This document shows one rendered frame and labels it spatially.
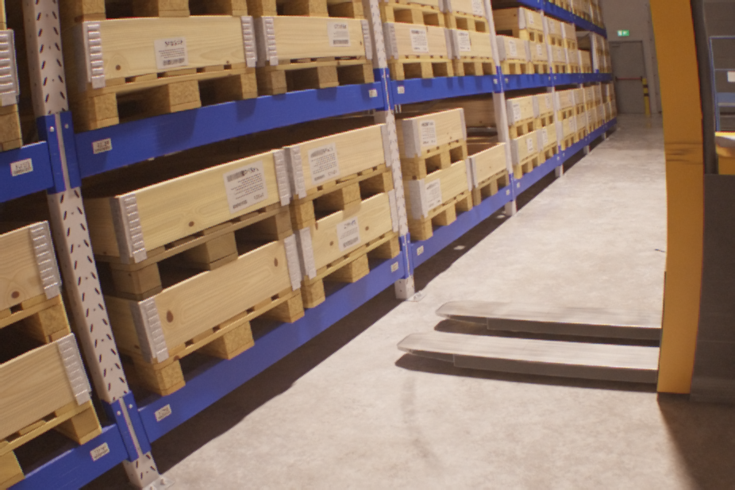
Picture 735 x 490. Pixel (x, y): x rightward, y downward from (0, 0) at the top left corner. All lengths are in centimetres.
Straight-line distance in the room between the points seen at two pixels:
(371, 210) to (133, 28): 158
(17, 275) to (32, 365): 26
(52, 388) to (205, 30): 131
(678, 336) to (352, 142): 169
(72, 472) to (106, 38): 133
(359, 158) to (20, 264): 176
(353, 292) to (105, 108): 157
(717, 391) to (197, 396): 185
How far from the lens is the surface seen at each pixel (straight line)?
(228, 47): 224
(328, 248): 265
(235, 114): 224
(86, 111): 183
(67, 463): 188
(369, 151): 293
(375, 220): 298
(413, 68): 358
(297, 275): 245
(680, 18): 195
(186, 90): 206
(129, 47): 193
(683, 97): 194
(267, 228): 238
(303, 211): 249
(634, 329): 263
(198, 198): 206
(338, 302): 276
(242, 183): 220
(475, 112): 517
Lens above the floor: 115
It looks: 15 degrees down
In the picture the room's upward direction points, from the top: 7 degrees counter-clockwise
